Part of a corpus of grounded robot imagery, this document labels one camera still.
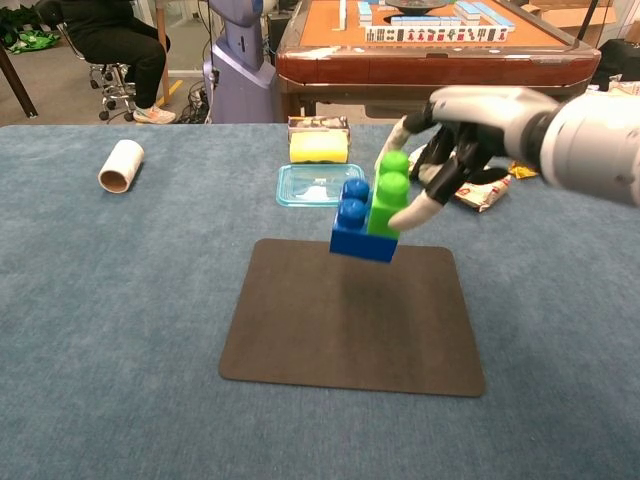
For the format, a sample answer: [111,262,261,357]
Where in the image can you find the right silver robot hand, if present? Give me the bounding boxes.
[374,85,561,231]

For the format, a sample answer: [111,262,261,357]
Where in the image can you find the green toy brick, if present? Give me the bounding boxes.
[367,151,412,236]

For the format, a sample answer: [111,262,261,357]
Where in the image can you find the blue toy brick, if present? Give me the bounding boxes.
[328,178,400,264]

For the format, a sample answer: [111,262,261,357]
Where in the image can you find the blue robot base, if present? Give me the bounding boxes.
[202,0,277,125]

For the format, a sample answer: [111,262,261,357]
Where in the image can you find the golden snack packet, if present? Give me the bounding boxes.
[508,160,541,180]

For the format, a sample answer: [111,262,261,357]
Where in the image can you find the white red-print snack packet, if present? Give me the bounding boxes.
[407,144,513,214]

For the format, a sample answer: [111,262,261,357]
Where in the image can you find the mahjong tile row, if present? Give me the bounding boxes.
[364,25,509,44]

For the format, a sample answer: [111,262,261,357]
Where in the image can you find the brown mahjong table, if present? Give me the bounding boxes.
[274,0,603,124]

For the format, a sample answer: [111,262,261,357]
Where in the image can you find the black tripod stand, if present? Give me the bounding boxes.
[577,0,599,44]

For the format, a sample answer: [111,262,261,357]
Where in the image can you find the black bag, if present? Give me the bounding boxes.
[597,38,640,91]

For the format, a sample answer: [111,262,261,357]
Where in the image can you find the yellow sponge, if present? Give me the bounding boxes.
[290,130,349,165]

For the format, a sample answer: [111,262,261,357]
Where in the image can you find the clear plastic container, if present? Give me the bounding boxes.
[275,163,362,208]

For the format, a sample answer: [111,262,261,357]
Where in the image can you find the black rectangular mat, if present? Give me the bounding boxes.
[218,238,486,399]

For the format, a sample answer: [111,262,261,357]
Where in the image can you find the white sneaker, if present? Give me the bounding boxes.
[132,104,177,125]

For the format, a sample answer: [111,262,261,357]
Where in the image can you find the white cardboard tube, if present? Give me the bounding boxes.
[97,139,146,194]

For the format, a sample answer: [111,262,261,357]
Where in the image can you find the chrome office chair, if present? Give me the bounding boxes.
[59,22,139,122]

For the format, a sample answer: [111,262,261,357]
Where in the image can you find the seated person in black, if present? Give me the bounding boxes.
[37,0,171,111]

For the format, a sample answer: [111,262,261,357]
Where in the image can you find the blue table cloth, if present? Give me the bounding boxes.
[0,122,640,480]

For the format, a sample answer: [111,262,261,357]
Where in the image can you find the green bag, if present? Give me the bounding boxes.
[0,7,61,54]

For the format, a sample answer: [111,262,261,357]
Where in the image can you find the dark wooden table leg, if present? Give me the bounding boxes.
[0,44,39,119]

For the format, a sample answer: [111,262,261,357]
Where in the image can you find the tangled black floor cables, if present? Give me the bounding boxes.
[174,84,214,125]

